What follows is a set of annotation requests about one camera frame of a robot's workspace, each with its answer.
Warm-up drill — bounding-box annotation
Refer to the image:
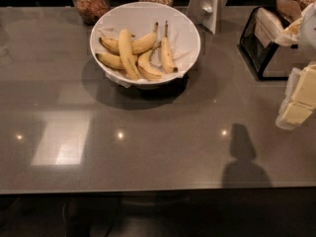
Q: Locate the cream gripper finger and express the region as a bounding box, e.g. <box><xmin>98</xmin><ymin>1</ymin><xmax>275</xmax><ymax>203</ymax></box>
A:
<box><xmin>276</xmin><ymin>62</ymin><xmax>316</xmax><ymax>130</ymax></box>
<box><xmin>275</xmin><ymin>18</ymin><xmax>302</xmax><ymax>46</ymax></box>

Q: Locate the white paper bowl liner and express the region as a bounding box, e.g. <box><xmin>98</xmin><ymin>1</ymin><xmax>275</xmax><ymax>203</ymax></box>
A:
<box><xmin>90</xmin><ymin>27</ymin><xmax>198</xmax><ymax>88</ymax></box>

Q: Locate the middle curved yellow banana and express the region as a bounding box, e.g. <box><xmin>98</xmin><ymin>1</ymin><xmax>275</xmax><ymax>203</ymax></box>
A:
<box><xmin>137</xmin><ymin>44</ymin><xmax>163</xmax><ymax>81</ymax></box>

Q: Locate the curved yellow banana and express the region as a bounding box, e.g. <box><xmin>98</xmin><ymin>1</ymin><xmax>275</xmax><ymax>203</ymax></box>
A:
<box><xmin>99</xmin><ymin>23</ymin><xmax>159</xmax><ymax>54</ymax></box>
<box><xmin>137</xmin><ymin>44</ymin><xmax>163</xmax><ymax>81</ymax></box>

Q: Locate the upper curved yellow banana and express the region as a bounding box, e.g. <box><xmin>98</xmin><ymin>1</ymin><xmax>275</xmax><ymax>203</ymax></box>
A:
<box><xmin>99</xmin><ymin>23</ymin><xmax>159</xmax><ymax>54</ymax></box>

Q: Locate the white bowl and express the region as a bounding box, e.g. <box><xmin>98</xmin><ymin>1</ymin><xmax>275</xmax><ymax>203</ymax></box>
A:
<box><xmin>89</xmin><ymin>1</ymin><xmax>201</xmax><ymax>91</ymax></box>

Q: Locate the long front yellow banana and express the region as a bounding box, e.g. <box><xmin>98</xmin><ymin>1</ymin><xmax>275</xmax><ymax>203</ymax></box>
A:
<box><xmin>118</xmin><ymin>29</ymin><xmax>140</xmax><ymax>81</ymax></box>

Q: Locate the black and steel toaster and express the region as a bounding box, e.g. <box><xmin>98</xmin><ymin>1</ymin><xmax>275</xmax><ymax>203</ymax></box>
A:
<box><xmin>238</xmin><ymin>6</ymin><xmax>309</xmax><ymax>81</ymax></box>

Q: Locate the white paper towel stand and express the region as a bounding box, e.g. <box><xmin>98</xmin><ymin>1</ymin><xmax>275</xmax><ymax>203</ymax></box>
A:
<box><xmin>187</xmin><ymin>0</ymin><xmax>227</xmax><ymax>35</ymax></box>

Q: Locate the left glass jar with nuts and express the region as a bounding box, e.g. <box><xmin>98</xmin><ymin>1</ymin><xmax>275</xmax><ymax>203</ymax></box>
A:
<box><xmin>72</xmin><ymin>0</ymin><xmax>111</xmax><ymax>25</ymax></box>

